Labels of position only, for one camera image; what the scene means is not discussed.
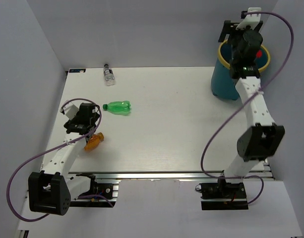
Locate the red label water bottle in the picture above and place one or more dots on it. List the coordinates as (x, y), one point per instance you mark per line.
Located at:
(259, 54)

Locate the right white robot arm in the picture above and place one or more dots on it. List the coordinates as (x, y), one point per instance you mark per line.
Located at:
(263, 135)

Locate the clear bottle with black label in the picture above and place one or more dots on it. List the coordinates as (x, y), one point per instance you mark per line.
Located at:
(108, 75)

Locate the teal bin with yellow rim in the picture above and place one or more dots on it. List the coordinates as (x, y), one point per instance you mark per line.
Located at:
(222, 86)

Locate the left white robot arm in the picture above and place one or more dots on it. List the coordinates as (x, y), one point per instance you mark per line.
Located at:
(51, 190)

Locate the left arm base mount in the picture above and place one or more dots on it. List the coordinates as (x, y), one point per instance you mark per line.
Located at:
(101, 194)

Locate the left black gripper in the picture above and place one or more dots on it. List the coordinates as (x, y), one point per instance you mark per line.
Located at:
(74, 121)

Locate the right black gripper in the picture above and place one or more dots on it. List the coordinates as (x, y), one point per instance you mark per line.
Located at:
(227, 26)

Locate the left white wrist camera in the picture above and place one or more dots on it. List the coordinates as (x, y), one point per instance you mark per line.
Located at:
(69, 110)

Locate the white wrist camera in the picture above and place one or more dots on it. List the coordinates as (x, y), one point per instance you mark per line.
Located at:
(251, 18)
(69, 110)

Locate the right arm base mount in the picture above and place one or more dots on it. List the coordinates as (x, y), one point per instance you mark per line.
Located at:
(222, 195)

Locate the blue label sticker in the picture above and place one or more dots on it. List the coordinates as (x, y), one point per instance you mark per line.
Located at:
(77, 70)

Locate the green plastic bottle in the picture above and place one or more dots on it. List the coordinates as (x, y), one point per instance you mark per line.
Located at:
(122, 108)

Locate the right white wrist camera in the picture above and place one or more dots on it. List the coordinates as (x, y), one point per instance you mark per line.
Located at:
(251, 18)

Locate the orange juice bottle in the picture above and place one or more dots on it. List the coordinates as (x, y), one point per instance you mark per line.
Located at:
(94, 141)

